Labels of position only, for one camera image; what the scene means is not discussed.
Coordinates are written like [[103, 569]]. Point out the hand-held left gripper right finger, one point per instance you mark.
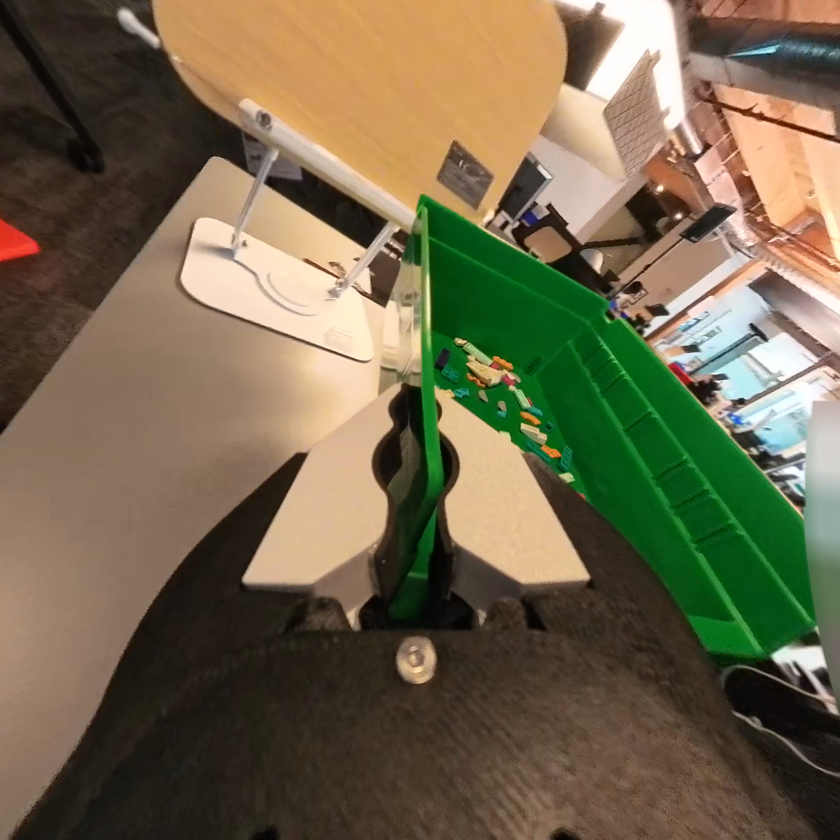
[[512, 518]]

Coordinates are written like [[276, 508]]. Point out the white pegboard panel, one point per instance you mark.
[[633, 111]]

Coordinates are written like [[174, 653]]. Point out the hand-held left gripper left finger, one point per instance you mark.
[[315, 518]]

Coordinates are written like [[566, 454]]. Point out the black table leg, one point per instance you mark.
[[59, 98]]

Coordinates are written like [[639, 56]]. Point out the green plastic bin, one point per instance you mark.
[[656, 525]]

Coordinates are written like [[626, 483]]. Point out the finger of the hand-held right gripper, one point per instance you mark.
[[825, 538]]

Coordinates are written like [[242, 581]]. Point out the pile of loose lego pieces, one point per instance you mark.
[[492, 380]]

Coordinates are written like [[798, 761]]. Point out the wooden board stand white base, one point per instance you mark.
[[367, 85]]

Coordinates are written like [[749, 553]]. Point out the red triangular object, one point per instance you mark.
[[16, 243]]

